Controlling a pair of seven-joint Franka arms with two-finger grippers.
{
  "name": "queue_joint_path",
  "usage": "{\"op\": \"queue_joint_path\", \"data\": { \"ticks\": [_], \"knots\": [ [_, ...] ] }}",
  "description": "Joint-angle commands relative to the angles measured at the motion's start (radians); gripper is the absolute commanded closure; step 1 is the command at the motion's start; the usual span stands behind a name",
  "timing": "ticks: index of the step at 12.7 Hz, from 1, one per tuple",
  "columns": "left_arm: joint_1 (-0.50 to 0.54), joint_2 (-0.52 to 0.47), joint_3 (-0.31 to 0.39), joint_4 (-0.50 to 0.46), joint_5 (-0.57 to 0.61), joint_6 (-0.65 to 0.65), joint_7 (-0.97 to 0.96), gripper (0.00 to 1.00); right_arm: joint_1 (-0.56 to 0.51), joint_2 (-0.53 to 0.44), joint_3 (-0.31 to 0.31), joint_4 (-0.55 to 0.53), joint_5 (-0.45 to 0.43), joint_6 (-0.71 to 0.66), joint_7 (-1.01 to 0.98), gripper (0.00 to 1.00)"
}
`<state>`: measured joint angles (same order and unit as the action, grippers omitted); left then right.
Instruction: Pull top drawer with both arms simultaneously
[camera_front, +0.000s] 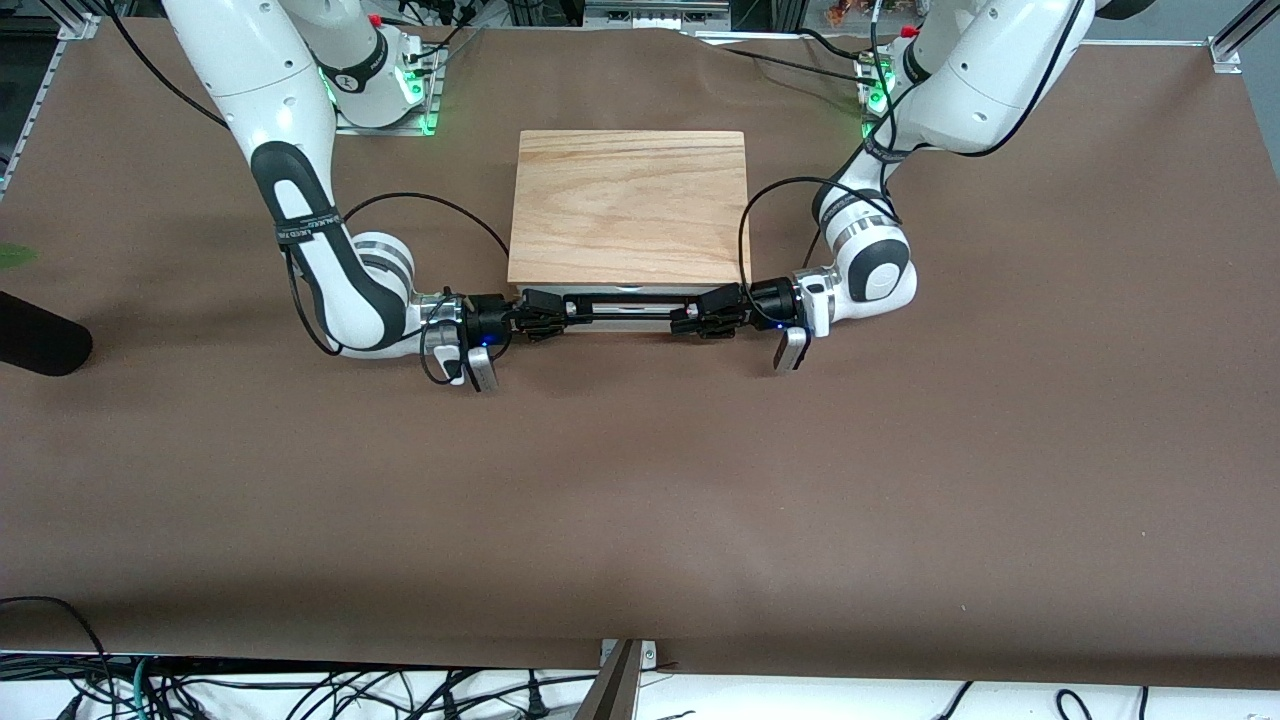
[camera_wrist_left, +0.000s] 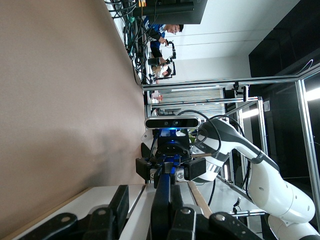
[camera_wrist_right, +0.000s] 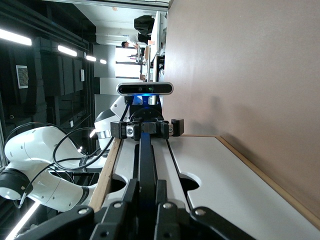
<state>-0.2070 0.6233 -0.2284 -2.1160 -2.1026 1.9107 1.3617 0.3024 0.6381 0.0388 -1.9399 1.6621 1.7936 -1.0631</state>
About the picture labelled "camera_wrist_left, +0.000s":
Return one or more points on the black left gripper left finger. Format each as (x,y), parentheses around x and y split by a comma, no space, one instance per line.
(105,222)

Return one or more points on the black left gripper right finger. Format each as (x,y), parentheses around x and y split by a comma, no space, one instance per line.
(187,225)

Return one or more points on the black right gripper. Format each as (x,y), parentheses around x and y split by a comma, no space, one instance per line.
(172,147)

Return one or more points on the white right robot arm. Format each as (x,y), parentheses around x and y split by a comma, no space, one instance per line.
(270,190)

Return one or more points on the light wooden drawer cabinet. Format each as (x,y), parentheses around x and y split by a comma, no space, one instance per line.
(200,200)

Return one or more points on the person with dark hair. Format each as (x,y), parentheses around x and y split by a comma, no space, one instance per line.
(165,73)

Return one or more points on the black teleoperation rig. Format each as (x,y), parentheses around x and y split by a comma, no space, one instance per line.
(173,52)

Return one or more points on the brown paper table cover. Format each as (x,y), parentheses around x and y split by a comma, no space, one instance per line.
(62,87)

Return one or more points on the person in blue jacket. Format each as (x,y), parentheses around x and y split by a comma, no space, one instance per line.
(155,35)

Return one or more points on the black monitor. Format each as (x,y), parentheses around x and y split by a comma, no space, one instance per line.
(175,15)

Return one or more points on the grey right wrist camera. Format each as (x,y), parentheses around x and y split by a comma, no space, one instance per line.
(172,123)

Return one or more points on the aluminium cell frame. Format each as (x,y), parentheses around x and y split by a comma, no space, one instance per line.
(225,82)

